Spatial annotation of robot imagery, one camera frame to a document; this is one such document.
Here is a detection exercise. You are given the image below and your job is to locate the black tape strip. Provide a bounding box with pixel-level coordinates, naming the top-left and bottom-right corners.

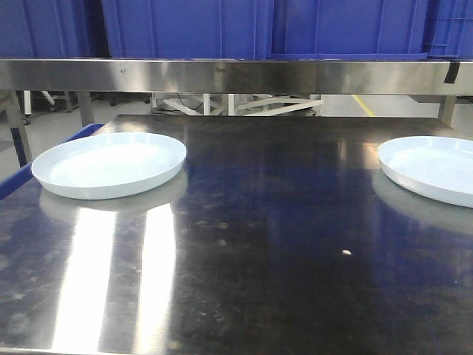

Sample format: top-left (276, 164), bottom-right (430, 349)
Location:
top-left (444, 61), bottom-right (461, 84)

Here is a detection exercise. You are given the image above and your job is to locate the stainless steel shelf rail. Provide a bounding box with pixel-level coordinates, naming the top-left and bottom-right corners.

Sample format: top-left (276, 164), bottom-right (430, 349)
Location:
top-left (1, 58), bottom-right (472, 95)

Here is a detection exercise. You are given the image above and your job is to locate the middle blue plastic crate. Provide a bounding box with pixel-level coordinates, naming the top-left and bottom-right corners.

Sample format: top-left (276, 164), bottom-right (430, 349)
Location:
top-left (102, 1), bottom-right (274, 60)

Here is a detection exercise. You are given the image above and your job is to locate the right steel shelf post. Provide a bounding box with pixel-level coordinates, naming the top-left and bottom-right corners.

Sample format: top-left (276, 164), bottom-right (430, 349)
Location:
top-left (438, 95), bottom-right (457, 126)

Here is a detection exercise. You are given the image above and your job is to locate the far right blue crate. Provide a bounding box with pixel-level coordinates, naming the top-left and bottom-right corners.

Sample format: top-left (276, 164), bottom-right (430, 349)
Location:
top-left (423, 0), bottom-right (472, 60)

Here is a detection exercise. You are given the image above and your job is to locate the left blue plastic crate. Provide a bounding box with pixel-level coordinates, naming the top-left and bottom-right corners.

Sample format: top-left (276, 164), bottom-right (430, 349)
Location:
top-left (1, 1), bottom-right (108, 58)

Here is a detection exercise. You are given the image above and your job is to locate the white frame in background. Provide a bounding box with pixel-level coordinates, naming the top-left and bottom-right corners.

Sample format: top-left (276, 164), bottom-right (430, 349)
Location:
top-left (150, 93), bottom-right (324, 116)

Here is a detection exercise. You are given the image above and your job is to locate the right blue plastic crate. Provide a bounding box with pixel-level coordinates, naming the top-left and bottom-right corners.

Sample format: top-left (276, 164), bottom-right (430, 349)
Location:
top-left (270, 0), bottom-right (428, 61)

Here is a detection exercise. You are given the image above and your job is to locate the blue plastic crate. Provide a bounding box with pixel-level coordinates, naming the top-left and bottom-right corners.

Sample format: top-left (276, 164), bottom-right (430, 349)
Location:
top-left (270, 0), bottom-right (428, 61)
top-left (1, 1), bottom-right (108, 58)
top-left (102, 1), bottom-right (274, 60)

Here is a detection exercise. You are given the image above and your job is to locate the steel shelf post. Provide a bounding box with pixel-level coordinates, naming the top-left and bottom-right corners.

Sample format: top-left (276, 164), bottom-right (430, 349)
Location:
top-left (76, 91), bottom-right (95, 126)
top-left (438, 95), bottom-right (457, 126)

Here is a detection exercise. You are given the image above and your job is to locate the left steel shelf post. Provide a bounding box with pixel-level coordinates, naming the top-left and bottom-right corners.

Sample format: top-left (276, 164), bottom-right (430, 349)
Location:
top-left (76, 91), bottom-right (95, 126)

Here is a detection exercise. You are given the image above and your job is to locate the light blue plate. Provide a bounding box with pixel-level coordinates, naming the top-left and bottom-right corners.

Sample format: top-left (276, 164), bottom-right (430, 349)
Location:
top-left (31, 132), bottom-right (187, 200)
top-left (378, 136), bottom-right (472, 208)

